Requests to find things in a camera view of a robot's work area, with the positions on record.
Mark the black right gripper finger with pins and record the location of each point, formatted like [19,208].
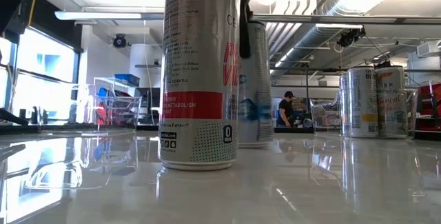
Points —
[245,27]

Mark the white arctic vibe Celsius can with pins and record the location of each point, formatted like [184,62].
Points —
[262,79]

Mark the white peach vibe Celsius can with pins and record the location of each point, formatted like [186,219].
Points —
[200,79]

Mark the white tropical vibe Celsius can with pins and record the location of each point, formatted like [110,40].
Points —
[343,107]
[361,103]
[392,107]

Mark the person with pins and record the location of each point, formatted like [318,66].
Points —
[285,110]

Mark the black ceiling spotlight cluster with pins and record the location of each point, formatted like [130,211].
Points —
[349,37]

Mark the white cylindrical column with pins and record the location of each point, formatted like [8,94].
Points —
[144,62]

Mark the dark monitor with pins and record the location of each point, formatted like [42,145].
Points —
[148,103]

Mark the black round ceiling speaker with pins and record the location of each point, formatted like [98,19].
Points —
[119,41]

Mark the shelf with coloured bins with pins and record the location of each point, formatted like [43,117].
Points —
[127,78]

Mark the small black spotlight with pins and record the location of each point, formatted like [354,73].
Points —
[382,64]

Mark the long ceiling light bar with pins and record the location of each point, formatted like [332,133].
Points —
[103,15]

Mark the red cabinet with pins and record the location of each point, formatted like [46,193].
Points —
[430,107]

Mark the large dark-framed window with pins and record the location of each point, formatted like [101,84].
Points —
[41,89]

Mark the silver ventilation duct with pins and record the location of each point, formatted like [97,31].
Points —
[310,38]

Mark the white wall air conditioner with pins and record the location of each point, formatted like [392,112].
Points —
[429,49]

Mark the black table frame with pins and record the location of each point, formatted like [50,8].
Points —
[69,127]

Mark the black angled bracket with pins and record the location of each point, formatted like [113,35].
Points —
[10,116]

